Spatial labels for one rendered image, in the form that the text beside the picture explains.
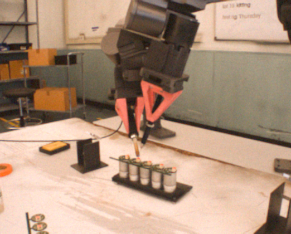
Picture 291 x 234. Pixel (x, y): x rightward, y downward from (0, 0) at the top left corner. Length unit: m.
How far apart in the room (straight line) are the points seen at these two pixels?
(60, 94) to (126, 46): 3.44
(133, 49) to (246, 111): 2.84
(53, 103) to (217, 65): 2.19
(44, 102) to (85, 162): 3.44
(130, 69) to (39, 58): 3.52
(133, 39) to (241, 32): 2.77
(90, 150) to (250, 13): 2.76
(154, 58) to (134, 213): 0.28
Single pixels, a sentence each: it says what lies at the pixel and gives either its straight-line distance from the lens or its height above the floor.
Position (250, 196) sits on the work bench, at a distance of 0.62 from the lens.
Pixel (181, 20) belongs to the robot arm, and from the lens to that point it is 0.50.
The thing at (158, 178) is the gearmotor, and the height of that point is 0.79.
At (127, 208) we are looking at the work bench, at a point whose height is 0.75.
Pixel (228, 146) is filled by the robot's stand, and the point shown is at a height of 0.75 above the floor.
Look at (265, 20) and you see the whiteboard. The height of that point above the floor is 1.32.
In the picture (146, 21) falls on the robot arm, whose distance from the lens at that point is 0.49.
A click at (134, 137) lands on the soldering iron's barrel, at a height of 0.84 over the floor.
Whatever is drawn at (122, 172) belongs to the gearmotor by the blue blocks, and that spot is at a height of 0.78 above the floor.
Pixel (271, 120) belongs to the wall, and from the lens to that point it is 3.23.
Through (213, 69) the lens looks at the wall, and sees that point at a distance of 3.47.
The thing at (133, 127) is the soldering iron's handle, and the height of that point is 0.86.
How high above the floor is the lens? 1.04
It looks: 14 degrees down
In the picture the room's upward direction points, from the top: straight up
